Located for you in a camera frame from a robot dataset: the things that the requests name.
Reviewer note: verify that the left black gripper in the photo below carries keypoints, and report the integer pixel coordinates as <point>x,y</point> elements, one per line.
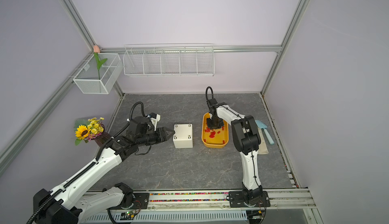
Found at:
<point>164,134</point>

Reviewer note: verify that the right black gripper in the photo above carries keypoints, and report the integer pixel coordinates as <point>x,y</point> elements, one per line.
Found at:
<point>210,126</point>

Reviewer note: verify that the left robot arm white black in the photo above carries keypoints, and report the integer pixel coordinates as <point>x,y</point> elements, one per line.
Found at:
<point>64,204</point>

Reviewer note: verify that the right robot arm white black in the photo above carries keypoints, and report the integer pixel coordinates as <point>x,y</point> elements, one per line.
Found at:
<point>246,139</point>

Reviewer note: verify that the red sleeves pile in tray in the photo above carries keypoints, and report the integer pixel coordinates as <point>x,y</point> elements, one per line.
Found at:
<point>212,133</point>

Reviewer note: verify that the white box with screws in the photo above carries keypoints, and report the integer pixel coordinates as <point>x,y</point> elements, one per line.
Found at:
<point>183,137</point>

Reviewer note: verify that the yellow plastic tray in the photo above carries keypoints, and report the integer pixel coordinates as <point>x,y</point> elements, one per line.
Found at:
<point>214,138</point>

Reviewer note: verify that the light blue spatula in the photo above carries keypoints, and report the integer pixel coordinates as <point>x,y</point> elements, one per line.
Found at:
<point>263,127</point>

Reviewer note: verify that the beige cloth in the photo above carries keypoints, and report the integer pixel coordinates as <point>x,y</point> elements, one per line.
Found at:
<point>262,149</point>

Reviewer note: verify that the sunflower bouquet in vase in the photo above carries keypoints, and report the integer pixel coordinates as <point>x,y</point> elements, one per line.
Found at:
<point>88,130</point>

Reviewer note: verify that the small white mesh basket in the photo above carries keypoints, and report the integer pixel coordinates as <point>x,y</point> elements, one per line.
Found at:
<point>87,80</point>

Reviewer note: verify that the artificial pink tulip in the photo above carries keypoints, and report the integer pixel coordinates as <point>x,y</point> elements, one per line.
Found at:
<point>99,62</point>

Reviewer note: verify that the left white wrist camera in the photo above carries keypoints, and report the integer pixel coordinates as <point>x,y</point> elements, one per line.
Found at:
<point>154,118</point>

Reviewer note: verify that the long white wire basket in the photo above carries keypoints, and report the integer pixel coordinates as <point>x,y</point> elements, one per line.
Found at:
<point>172,60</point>

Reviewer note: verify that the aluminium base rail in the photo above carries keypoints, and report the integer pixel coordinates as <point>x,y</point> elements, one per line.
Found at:
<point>180,200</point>

